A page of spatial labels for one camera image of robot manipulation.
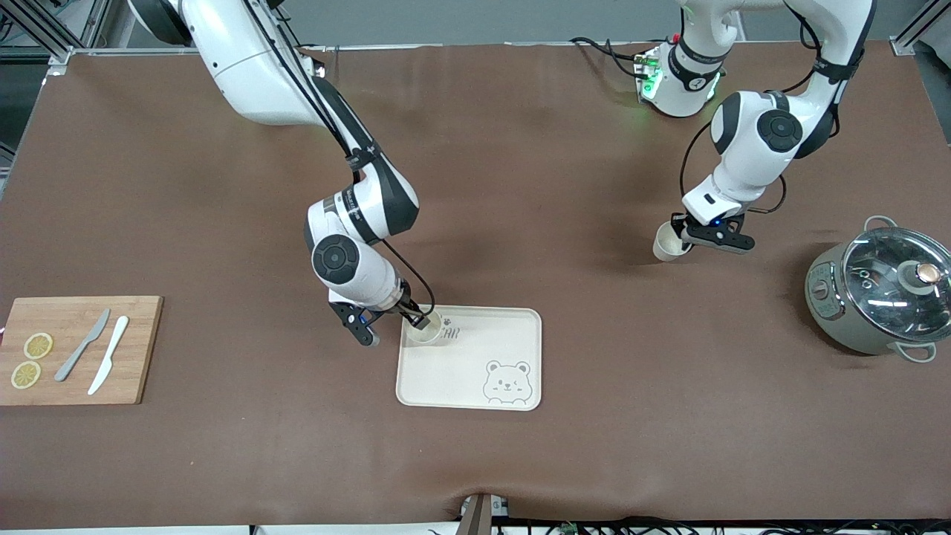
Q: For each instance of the grey plastic knife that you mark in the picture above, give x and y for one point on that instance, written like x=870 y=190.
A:
x=83 y=345

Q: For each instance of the white plastic cup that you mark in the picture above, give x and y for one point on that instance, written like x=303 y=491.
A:
x=667 y=247
x=427 y=333

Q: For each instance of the glass pot lid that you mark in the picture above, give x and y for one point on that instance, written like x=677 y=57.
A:
x=891 y=290

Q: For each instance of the cream tray with bear print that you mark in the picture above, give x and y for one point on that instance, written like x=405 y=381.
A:
x=461 y=371

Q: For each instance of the brown clamp post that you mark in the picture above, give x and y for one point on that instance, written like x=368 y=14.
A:
x=477 y=520

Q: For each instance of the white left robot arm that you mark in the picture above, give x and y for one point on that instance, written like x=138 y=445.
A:
x=743 y=171

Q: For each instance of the lemon slice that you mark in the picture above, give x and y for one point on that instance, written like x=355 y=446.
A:
x=26 y=374
x=39 y=345

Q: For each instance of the white plastic knife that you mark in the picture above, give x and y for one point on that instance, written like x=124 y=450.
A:
x=110 y=355

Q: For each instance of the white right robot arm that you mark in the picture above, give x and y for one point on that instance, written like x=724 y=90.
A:
x=245 y=59

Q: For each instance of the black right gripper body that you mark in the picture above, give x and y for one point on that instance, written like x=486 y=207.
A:
x=406 y=306

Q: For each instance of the grey cooking pot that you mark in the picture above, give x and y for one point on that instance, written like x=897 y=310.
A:
x=828 y=312

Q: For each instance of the aluminium frame post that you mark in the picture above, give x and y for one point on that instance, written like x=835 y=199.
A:
x=93 y=26
x=917 y=26

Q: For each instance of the bamboo cutting board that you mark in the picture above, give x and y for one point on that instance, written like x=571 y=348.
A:
x=134 y=357

